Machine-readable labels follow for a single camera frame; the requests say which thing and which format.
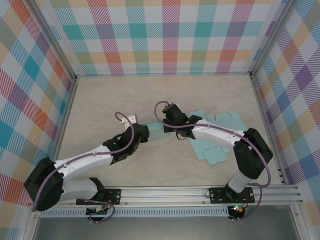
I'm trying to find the light blue paper box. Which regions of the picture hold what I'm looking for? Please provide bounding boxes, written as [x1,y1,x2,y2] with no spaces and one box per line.
[146,121,172,141]
[186,110,248,166]

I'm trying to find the grey metal panel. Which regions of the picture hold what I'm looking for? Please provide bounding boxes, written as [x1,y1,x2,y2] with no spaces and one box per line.
[32,216,301,240]

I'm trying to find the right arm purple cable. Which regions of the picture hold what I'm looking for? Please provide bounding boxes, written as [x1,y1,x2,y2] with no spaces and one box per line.
[153,100,274,222]

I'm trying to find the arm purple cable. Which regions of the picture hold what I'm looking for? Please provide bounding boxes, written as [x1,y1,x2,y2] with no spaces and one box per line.
[153,100,274,222]
[32,111,141,224]

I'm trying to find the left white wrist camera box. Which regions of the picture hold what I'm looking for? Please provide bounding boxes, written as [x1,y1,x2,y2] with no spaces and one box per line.
[121,113,138,126]

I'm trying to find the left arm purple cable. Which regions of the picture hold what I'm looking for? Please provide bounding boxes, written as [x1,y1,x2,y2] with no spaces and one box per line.
[32,111,141,224]

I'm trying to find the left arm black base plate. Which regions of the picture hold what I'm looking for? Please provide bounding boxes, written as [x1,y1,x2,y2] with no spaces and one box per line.
[76,188,123,206]

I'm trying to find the aluminium mounting rail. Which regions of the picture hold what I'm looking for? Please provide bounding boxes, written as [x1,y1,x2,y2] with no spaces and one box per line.
[27,186,305,207]

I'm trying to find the aluminium table edge rail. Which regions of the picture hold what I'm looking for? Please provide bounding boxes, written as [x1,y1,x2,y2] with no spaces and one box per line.
[53,76,79,161]
[249,72,290,185]

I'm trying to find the white slotted cable duct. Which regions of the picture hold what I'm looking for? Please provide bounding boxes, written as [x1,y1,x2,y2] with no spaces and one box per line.
[39,206,230,218]

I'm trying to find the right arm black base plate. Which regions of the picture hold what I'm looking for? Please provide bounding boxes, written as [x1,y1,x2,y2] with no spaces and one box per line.
[209,186,256,205]

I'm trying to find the aluminium frame post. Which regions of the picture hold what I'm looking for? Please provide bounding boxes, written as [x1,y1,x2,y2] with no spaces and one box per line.
[249,0,300,78]
[24,0,79,83]

